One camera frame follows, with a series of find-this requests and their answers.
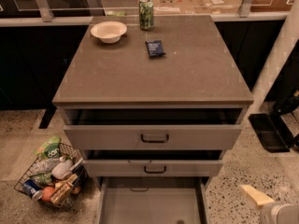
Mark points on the green chip bag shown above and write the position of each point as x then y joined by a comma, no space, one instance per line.
50,148

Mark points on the grey bottom drawer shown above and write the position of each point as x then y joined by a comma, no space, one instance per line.
152,200

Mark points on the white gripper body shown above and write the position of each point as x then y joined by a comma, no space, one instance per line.
277,215

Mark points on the white bowl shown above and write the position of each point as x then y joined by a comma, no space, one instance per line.
109,32

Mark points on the grey top drawer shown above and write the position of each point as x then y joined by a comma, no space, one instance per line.
153,137

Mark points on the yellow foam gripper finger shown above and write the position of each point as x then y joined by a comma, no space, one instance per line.
256,197

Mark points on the grey drawer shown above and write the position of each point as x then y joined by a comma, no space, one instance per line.
153,163
153,137
152,200

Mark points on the grey drawer cabinet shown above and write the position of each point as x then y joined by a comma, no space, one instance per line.
195,82

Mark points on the dark blue snack packet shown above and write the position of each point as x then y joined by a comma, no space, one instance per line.
155,48

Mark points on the orange fruit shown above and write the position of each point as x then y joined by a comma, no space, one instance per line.
47,192

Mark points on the brown snack box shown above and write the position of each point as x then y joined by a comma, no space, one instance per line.
60,194

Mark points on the wire basket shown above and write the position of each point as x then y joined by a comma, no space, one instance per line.
40,173

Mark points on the black floor tray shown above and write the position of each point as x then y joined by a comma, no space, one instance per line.
273,133

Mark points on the white plastic bottle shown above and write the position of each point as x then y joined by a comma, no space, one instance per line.
60,170

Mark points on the green soda can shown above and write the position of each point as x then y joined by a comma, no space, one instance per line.
146,18

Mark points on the blue soda can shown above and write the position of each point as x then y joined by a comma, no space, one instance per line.
32,190

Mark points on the grey middle drawer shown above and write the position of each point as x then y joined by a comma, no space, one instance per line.
153,163

